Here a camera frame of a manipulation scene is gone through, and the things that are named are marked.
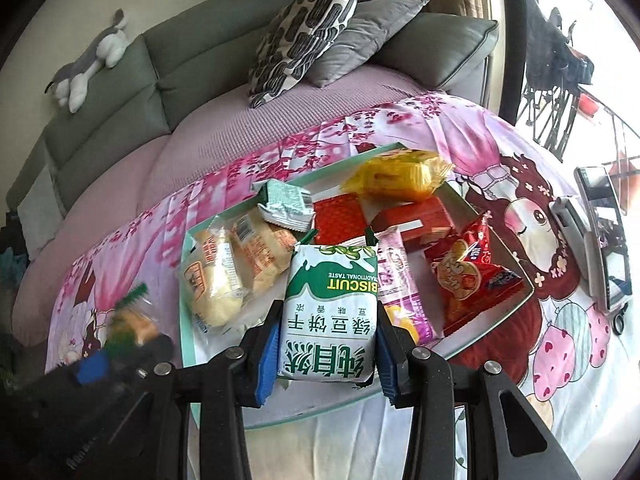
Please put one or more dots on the red cartoon snack bag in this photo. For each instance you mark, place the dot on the red cartoon snack bag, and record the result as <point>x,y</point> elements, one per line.
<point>469,282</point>

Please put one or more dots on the grey white plush toy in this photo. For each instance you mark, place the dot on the grey white plush toy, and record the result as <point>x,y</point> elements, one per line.
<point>70,82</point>

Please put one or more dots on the yellow snack bag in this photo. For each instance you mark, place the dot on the yellow snack bag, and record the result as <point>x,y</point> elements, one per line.
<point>402,175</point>

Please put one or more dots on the light grey cushion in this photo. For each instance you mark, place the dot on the light grey cushion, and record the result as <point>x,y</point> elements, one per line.
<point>40,214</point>

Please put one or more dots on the grey pillow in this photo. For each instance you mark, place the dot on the grey pillow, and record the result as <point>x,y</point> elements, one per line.
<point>372,25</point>

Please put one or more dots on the cartoon girl pink tablecloth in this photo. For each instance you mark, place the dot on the cartoon girl pink tablecloth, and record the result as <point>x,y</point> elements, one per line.
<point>560,348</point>

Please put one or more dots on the teal shallow box tray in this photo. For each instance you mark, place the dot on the teal shallow box tray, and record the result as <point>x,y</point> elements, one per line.
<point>305,399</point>

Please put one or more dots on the beige barcode bread pack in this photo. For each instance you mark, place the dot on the beige barcode bread pack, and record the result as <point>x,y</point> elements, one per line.
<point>265,247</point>

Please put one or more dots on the small green biscuit pack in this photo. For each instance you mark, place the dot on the small green biscuit pack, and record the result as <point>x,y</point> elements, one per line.
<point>285,205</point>

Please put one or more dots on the black white patterned pillow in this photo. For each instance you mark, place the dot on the black white patterned pillow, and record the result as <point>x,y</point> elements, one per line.
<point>300,33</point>

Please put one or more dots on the green white biscuit pack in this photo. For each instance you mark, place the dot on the green white biscuit pack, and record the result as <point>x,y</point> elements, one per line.
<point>329,316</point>

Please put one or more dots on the clear white bun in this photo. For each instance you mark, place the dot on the clear white bun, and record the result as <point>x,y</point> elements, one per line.
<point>210,281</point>

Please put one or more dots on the dark red packet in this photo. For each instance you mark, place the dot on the dark red packet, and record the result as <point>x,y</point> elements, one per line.
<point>420,224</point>

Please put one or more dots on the red gold long wafer pack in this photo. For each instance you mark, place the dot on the red gold long wafer pack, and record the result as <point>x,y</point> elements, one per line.
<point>338,219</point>

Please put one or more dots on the pink cake package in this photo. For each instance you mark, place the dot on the pink cake package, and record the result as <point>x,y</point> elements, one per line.
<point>397,288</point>

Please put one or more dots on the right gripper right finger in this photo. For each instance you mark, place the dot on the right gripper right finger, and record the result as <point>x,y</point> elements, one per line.
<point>393,346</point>

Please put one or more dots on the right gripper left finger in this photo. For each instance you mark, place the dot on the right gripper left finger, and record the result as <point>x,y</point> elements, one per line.
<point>259,370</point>

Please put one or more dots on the green round rice cracker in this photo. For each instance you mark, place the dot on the green round rice cracker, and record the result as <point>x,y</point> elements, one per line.
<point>132,324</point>

